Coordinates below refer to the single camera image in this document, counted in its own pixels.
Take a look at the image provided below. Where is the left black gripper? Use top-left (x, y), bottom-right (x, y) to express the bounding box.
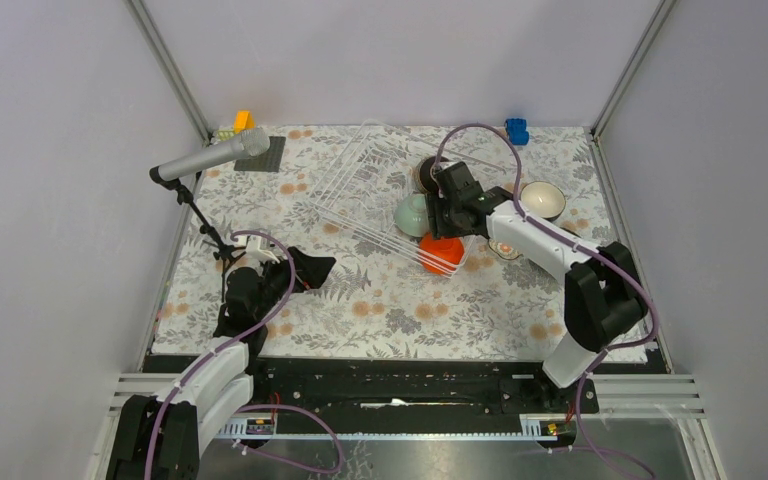
top-left (253, 246), bottom-right (335, 320)

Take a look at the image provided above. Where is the teal and white bowl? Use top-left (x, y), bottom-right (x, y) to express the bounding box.
top-left (520, 181), bottom-right (567, 222)

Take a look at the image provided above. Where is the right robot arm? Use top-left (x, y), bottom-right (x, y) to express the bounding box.
top-left (416, 157), bottom-right (650, 412)

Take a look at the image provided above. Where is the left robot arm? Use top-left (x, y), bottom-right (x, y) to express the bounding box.
top-left (105, 235), bottom-right (336, 479)

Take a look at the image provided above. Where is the black gold-rimmed bowl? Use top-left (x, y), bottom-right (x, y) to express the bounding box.
top-left (412, 157), bottom-right (450, 195)

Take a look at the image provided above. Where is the pale green bowl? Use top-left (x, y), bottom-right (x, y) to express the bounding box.
top-left (394, 193), bottom-right (430, 238)

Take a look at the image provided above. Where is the orange bowl lower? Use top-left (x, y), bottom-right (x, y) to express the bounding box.
top-left (418, 233), bottom-right (465, 275)

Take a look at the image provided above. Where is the black microphone stand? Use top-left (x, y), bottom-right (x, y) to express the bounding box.
top-left (167, 180), bottom-right (243, 298)

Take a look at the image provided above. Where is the blue toy block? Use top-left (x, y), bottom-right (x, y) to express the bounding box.
top-left (504, 117), bottom-right (530, 146)

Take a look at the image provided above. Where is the grey lego baseplate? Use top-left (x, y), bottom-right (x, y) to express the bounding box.
top-left (233, 136), bottom-right (286, 173)

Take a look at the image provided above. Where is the silver microphone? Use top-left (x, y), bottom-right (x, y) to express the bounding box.
top-left (149, 128), bottom-right (270, 186)

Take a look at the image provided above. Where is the light green toy block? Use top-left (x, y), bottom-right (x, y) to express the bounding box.
top-left (216, 129), bottom-right (234, 141)

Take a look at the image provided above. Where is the yellow toy block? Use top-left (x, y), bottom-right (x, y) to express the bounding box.
top-left (233, 110), bottom-right (256, 134)

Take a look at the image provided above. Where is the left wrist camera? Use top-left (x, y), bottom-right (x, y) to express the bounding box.
top-left (240, 236), bottom-right (279, 263)

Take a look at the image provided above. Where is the white wire dish rack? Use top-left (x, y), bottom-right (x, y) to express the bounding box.
top-left (310, 120), bottom-right (476, 277)

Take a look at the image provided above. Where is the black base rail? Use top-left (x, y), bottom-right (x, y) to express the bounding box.
top-left (142, 356), bottom-right (673, 439)

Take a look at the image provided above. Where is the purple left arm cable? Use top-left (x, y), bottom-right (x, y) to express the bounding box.
top-left (142, 229), bottom-right (346, 480)

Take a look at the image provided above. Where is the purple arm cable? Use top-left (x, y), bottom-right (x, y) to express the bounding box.
top-left (431, 123), bottom-right (660, 480)
top-left (142, 229), bottom-right (346, 480)

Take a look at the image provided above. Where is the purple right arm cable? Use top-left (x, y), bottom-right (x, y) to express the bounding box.
top-left (431, 123), bottom-right (660, 480)

